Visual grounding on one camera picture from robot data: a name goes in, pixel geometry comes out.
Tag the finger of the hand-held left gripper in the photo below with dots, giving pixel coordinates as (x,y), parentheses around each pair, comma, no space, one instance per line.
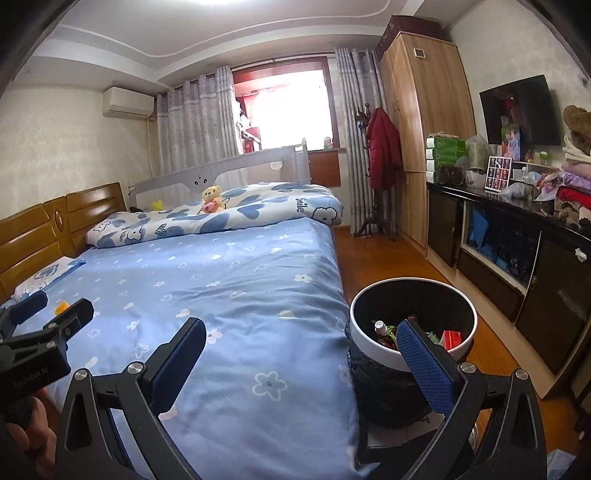
(69,318)
(27,307)

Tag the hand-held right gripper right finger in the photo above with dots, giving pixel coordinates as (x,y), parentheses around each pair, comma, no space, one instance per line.
(425,369)

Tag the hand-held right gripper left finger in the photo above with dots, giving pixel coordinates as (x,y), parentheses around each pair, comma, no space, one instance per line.
(178,364)

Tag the small orange item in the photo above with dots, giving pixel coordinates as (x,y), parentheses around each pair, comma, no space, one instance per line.
(62,308)

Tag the green carton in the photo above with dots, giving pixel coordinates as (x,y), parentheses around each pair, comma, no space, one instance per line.
(432,338)

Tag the red white box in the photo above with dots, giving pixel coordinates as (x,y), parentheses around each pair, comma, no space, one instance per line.
(450,341)

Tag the black white trash bin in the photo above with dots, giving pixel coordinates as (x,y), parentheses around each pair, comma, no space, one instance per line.
(369,344)

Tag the person's left hand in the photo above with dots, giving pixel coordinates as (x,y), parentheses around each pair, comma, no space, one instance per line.
(41,429)

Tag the white blue printed pillow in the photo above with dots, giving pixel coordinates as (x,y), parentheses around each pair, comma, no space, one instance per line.
(46,274)

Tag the small bottle with white cap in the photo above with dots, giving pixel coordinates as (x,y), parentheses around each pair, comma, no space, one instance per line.
(381,327)

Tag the wooden headboard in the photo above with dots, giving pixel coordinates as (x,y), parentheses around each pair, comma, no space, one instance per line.
(51,226)

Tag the bed with blue flower sheet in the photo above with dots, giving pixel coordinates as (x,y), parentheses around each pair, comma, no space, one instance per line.
(221,286)

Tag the yellow star toy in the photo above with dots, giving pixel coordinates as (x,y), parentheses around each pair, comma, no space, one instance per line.
(158,204)

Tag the blue folder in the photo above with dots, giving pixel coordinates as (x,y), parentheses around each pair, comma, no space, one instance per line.
(478,230)

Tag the black glossy cabinet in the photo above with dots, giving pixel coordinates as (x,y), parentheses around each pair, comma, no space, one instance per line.
(554,295)

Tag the dark wooden coat rack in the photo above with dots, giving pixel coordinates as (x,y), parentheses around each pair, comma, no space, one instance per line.
(376,217)

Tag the blue heart printed duvet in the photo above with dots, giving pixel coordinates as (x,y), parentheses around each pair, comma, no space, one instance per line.
(240,207)

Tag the small yellow teddy bear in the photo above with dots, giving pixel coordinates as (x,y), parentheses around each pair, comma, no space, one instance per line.
(212,198)

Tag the brown patterned bag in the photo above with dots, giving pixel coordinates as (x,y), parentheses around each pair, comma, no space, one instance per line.
(450,175)

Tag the black photo sheet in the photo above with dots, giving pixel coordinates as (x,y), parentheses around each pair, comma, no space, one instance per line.
(498,173)

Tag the stack of green tissue packs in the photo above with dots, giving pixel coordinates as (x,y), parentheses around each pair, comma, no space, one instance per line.
(445,154)

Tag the white air conditioner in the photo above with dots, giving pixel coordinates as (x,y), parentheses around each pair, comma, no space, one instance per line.
(128,101)

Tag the wooden drawer cabinet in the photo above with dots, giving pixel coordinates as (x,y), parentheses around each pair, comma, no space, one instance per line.
(323,168)

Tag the red jacket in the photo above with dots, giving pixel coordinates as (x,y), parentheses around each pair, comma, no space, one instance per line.
(383,147)

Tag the clear plastic bag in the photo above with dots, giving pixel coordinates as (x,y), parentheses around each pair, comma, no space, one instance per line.
(478,150)

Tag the grey patterned curtain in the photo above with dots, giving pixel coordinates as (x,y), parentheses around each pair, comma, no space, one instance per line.
(353,138)
(198,120)

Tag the stack of folded cloths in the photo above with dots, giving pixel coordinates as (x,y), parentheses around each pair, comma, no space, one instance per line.
(575,184)

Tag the framed portrait photo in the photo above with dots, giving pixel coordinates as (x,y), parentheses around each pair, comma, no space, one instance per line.
(511,143)

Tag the wooden wardrobe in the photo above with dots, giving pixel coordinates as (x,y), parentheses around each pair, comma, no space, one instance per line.
(425,115)

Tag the bright window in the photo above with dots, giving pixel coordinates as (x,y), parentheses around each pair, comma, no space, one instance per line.
(286,106)

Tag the large brown teddy bear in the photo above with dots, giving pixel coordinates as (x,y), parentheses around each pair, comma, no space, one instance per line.
(577,124)

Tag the dark box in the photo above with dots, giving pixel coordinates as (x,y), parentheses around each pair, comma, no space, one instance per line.
(413,32)

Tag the grey bed guard rail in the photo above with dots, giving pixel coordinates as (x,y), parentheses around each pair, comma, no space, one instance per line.
(221,173)

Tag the black wall television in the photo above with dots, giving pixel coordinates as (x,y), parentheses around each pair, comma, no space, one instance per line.
(519,101)

